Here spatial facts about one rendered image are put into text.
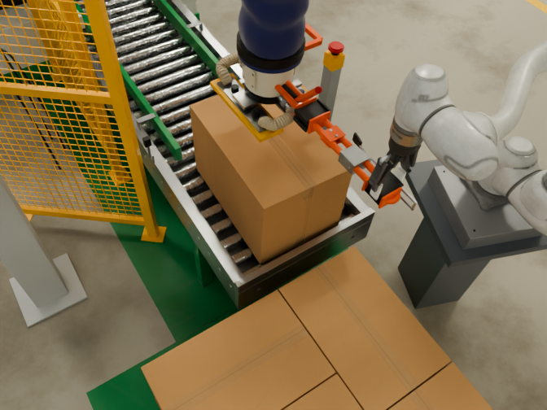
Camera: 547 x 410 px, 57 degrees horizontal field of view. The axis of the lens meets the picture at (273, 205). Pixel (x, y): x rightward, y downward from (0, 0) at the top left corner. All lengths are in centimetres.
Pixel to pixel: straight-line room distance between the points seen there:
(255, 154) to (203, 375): 83
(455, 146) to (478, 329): 180
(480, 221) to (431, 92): 98
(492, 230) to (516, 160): 29
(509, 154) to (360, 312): 81
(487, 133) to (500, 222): 98
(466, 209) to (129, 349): 165
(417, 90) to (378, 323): 112
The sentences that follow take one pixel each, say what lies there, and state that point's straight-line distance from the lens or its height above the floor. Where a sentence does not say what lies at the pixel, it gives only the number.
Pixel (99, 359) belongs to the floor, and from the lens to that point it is 263.
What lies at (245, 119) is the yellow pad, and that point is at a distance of 180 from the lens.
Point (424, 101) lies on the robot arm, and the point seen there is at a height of 163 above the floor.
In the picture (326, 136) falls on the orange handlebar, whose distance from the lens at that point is 160.
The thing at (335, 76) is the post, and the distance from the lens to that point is 240.
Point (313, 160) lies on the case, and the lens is 194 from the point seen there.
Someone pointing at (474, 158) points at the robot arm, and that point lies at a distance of 115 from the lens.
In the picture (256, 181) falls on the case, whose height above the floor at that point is 95.
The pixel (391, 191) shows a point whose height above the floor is 127.
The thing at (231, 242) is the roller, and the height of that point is 55.
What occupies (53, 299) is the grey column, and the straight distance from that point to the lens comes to 280.
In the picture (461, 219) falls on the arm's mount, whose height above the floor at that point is 83.
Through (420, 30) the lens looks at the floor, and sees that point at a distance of 445.
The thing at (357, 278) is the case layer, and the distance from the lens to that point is 215.
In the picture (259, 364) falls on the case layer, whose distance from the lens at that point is 196.
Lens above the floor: 240
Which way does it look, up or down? 54 degrees down
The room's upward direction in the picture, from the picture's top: 5 degrees clockwise
